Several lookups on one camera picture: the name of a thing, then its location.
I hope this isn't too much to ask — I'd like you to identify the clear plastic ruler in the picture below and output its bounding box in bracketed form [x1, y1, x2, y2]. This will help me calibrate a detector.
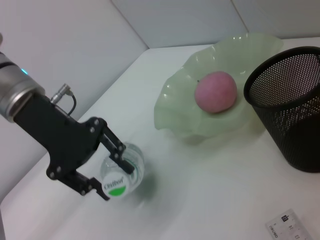
[264, 207, 314, 240]

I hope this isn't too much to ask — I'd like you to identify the clear green label water bottle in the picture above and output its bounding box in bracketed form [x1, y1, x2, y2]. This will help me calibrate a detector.
[99, 141, 146, 199]

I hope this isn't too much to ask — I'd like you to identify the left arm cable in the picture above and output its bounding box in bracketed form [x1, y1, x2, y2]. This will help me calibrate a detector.
[49, 83, 77, 117]

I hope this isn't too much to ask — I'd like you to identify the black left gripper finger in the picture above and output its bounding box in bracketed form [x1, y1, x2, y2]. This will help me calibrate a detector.
[59, 171, 111, 201]
[99, 122, 136, 175]

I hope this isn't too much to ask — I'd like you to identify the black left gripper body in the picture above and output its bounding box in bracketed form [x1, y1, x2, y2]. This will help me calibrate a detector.
[13, 92, 109, 181]

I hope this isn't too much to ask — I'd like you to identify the green glass fruit plate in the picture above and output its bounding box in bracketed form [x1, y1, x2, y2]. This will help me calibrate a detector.
[153, 32, 285, 145]

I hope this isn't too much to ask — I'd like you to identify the pink peach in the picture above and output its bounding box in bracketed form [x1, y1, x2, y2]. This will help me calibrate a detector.
[194, 71, 238, 115]

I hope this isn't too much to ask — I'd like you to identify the black mesh pen holder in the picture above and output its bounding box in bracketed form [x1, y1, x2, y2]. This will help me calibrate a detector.
[243, 46, 320, 174]

